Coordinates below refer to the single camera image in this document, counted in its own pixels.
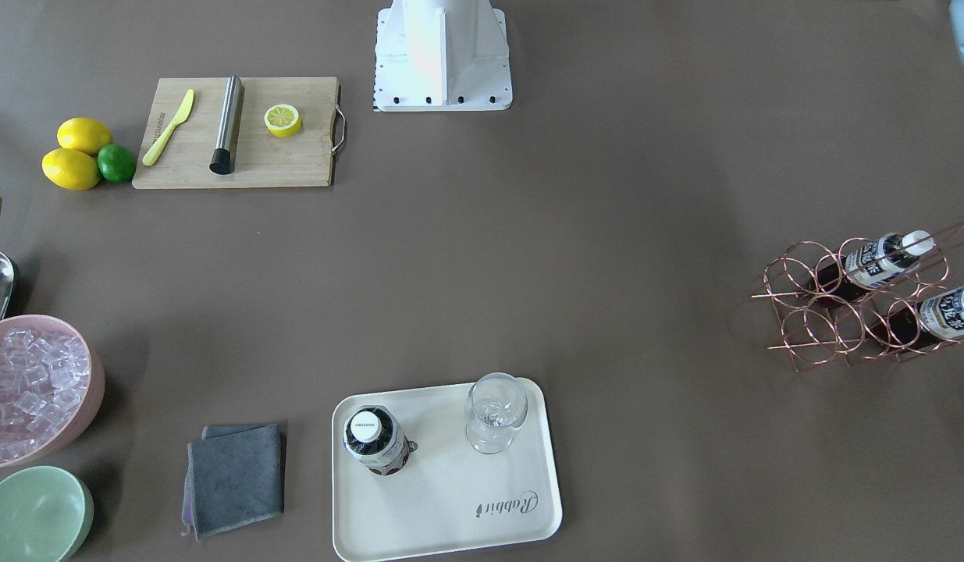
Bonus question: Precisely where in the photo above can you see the yellow lemon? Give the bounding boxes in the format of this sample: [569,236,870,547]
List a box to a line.
[41,148,102,190]
[56,116,113,156]

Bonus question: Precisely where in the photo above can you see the green lime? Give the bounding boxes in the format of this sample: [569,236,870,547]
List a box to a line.
[96,144,137,183]

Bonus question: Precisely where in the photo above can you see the steel muddler black tip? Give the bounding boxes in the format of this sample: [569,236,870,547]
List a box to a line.
[209,76,245,175]

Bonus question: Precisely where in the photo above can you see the copper wire bottle basket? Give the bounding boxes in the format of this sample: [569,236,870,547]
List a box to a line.
[756,220,964,370]

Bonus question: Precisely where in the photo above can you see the cream rabbit tray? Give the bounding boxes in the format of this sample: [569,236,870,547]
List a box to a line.
[332,379,563,561]

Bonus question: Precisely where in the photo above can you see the tea bottle white cap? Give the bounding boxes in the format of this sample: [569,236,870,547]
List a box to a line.
[343,405,414,475]

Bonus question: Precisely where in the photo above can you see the green bowl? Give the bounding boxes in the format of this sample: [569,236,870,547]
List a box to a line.
[0,466,94,561]

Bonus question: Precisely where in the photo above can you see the clear wine glass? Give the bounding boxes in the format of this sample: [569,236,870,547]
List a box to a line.
[464,372,529,455]

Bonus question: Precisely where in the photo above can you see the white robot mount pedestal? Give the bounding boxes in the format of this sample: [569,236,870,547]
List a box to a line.
[372,1,514,112]

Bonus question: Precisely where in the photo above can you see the pink bowl with ice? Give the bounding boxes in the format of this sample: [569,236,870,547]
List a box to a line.
[0,315,105,468]

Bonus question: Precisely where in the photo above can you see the half lemon slice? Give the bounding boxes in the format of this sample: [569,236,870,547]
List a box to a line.
[263,103,303,138]

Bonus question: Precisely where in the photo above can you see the grey folded cloth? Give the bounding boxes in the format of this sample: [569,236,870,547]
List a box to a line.
[181,424,285,541]

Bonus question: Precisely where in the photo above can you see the yellow plastic knife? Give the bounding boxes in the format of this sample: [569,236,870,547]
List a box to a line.
[142,89,195,166]

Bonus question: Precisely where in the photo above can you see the wooden cutting board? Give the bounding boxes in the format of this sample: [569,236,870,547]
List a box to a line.
[132,76,341,190]

